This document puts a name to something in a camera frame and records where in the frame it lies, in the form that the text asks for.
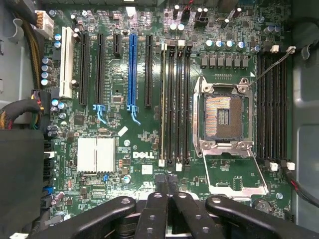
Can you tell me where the metal socket cover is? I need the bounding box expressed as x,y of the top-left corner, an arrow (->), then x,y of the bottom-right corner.
201,143 -> 270,200

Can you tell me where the coin cell battery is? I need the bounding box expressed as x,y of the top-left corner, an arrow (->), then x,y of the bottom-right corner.
253,198 -> 274,215

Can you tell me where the silver chipset heatsink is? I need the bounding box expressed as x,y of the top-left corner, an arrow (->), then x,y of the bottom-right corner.
76,137 -> 116,174

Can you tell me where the CPU socket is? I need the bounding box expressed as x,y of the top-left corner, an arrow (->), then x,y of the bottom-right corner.
193,76 -> 255,157

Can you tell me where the green motherboard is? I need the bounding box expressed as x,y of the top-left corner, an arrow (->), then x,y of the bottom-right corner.
32,0 -> 294,225

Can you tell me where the long black expansion slot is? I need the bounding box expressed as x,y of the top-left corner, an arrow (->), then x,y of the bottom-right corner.
144,34 -> 153,108
92,33 -> 108,125
78,31 -> 91,107

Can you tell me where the open PC case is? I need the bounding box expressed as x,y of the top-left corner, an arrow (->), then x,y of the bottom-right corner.
0,0 -> 319,239

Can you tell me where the blue expansion slot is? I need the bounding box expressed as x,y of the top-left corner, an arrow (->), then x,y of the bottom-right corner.
126,33 -> 142,125

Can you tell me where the socket locking lever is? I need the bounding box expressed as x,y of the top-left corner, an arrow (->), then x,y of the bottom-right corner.
246,46 -> 297,88

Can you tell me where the short black expansion slot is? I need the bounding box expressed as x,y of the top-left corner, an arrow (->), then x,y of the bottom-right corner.
112,33 -> 123,57

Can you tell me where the white expansion slot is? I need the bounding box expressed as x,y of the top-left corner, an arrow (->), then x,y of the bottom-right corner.
59,26 -> 75,99

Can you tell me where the grey power supply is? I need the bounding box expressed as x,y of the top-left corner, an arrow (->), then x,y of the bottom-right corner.
0,0 -> 35,103

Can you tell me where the white power connector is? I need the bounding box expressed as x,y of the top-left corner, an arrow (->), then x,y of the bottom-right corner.
34,10 -> 55,38

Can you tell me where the thin black wire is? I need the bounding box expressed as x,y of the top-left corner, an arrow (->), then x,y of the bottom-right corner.
283,165 -> 319,203

